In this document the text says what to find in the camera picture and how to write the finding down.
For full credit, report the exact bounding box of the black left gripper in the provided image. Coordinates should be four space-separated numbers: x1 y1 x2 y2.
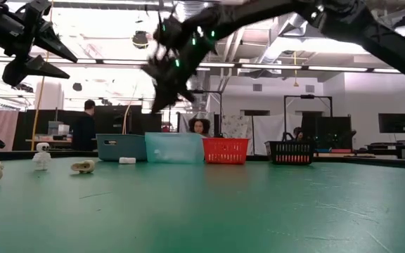
0 0 79 88

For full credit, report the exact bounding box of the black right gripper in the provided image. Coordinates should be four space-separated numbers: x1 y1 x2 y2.
141 41 210 115

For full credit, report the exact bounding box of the teal translucent plastic bin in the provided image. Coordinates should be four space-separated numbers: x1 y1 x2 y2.
144 131 206 164

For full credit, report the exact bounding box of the red slotted plastic basket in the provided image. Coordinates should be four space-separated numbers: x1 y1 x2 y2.
201 137 250 165

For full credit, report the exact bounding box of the grey-blue plastic bin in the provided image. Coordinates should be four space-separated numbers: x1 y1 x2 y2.
95 133 148 162

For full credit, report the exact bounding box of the white curtain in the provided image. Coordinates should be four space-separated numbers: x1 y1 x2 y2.
223 114 304 156

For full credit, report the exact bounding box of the long ceiling light strip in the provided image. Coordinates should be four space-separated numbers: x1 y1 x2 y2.
0 56 402 74

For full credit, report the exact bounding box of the black slotted plastic basket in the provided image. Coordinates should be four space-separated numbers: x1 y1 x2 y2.
264 140 317 167

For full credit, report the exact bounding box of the black monitor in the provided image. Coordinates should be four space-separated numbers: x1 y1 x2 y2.
378 112 405 134

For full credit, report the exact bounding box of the black frame stand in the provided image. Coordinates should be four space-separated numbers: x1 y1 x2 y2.
168 89 224 138
283 93 334 141

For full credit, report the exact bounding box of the black ceiling dome camera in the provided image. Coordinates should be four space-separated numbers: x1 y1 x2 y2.
131 30 150 51

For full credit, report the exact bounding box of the yellow cable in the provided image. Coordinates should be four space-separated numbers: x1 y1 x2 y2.
30 75 47 152

